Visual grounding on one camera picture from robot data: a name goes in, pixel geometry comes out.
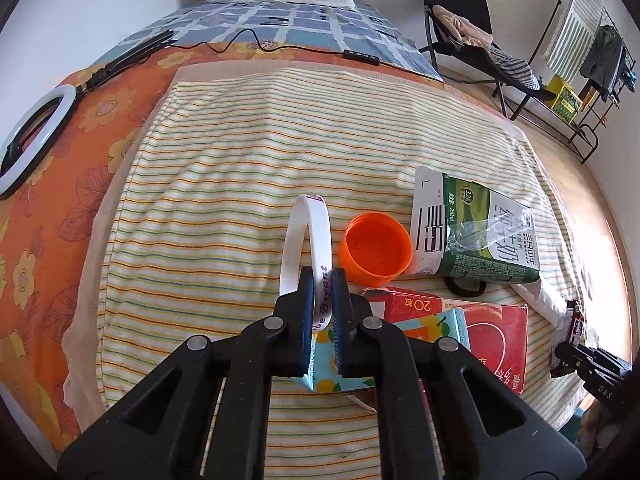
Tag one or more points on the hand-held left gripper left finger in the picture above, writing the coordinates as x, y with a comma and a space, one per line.
306, 320

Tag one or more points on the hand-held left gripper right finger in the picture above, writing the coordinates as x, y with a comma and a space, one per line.
337, 320

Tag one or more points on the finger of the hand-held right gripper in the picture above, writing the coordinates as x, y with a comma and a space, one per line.
572, 356

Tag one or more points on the dark snack wrapper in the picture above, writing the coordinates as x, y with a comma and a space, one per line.
575, 322

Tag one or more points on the red cardboard box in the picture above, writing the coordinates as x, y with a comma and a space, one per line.
500, 355

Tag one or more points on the white rubber wristband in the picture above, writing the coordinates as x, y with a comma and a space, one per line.
323, 240

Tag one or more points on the light blue juice carton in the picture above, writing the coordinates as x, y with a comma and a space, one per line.
440, 322

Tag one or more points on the green and white milk carton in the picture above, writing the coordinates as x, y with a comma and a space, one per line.
500, 230

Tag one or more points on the orange plastic cup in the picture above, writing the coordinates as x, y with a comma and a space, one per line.
375, 252

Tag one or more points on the striped towel blanket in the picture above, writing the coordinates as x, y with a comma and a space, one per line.
225, 185

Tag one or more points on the black metal drying rack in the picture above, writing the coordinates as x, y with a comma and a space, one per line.
580, 140

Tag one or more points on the yellow plastic crate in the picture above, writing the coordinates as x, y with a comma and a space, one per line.
565, 100

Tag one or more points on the orange floral bedsheet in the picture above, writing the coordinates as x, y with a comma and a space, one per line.
50, 260

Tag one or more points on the black inline remote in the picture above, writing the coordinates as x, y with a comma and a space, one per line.
361, 55

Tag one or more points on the teal hanging cloth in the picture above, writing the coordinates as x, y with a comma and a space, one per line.
629, 75

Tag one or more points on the blue plaid bedsheet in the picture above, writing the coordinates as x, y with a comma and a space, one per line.
310, 30

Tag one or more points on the striped clothing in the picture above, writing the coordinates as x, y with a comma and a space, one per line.
517, 70

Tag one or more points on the dark hanging jacket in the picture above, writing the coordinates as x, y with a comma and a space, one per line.
602, 60

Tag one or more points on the beige clothing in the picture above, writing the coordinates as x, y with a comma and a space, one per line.
462, 25

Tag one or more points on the green striped hanging towel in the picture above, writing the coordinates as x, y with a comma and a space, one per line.
575, 30

